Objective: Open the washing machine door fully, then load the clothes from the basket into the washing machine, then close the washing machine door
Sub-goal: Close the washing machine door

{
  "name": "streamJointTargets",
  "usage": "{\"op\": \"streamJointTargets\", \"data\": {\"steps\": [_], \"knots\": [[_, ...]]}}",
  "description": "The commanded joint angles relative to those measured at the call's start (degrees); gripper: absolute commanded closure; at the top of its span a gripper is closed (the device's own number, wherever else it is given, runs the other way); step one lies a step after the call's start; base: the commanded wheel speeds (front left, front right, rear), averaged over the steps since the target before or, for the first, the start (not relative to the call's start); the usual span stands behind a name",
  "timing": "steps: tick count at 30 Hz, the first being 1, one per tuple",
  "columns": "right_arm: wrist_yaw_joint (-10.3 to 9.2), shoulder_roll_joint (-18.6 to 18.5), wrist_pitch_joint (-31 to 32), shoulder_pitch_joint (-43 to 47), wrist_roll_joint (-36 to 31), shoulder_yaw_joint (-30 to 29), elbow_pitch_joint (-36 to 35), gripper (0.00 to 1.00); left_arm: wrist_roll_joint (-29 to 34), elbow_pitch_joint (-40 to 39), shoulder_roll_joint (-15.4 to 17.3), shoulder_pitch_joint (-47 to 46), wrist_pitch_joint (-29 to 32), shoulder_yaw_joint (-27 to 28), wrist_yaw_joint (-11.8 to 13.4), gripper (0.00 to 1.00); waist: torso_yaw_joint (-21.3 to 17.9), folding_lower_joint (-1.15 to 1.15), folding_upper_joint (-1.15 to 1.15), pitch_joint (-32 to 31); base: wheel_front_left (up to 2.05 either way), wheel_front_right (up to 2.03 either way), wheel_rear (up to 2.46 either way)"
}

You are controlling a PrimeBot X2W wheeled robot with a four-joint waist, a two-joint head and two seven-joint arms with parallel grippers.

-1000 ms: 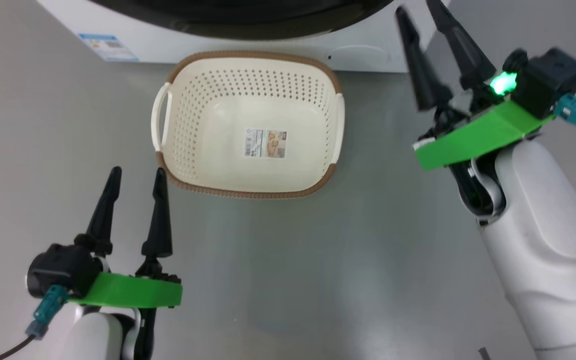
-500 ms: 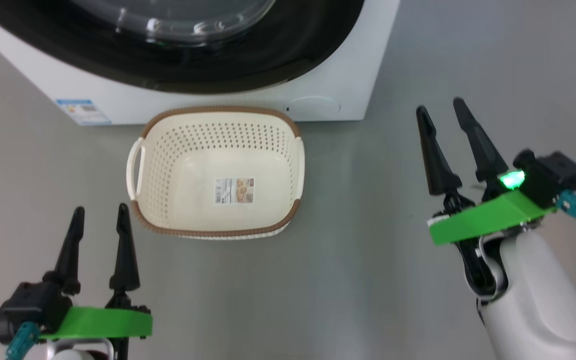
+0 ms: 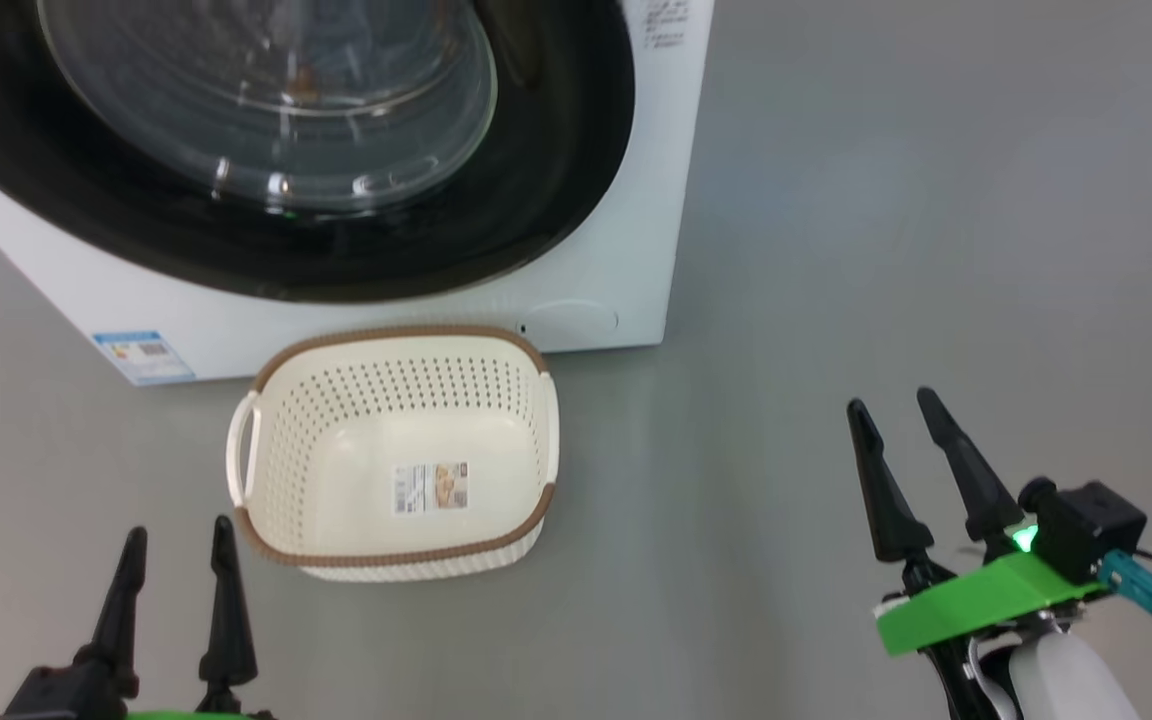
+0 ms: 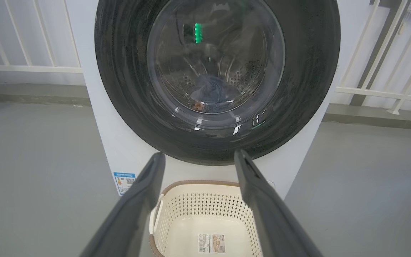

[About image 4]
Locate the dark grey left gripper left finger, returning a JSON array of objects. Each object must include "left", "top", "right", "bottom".
[{"left": 80, "top": 152, "right": 166, "bottom": 257}]

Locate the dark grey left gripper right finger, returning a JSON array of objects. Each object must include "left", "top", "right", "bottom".
[{"left": 234, "top": 149, "right": 323, "bottom": 257}]

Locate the dark round washing machine door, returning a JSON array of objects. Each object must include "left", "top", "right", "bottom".
[{"left": 94, "top": 0, "right": 341, "bottom": 166}]

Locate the blue bear-print garment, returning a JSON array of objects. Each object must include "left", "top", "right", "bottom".
[{"left": 190, "top": 75, "right": 240, "bottom": 114}]

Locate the paper basket label sticker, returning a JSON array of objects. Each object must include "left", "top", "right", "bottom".
[{"left": 198, "top": 233, "right": 227, "bottom": 254}]

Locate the white front-load washing machine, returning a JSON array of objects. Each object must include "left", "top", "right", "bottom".
[{"left": 65, "top": 0, "right": 370, "bottom": 200}]

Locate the cream perforated laundry basket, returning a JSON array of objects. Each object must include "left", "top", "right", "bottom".
[{"left": 148, "top": 180, "right": 263, "bottom": 257}]

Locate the blue energy label sticker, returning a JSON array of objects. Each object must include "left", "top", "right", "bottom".
[{"left": 113, "top": 172, "right": 136, "bottom": 196}]

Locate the dark grey post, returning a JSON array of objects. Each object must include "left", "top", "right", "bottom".
[{"left": 350, "top": 0, "right": 403, "bottom": 106}]

